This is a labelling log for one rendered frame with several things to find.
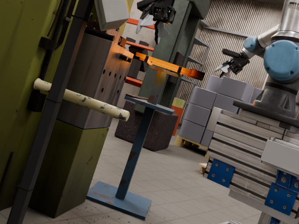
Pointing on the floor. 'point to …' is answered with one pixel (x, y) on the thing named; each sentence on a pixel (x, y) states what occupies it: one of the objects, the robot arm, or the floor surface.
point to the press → (168, 84)
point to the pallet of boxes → (197, 100)
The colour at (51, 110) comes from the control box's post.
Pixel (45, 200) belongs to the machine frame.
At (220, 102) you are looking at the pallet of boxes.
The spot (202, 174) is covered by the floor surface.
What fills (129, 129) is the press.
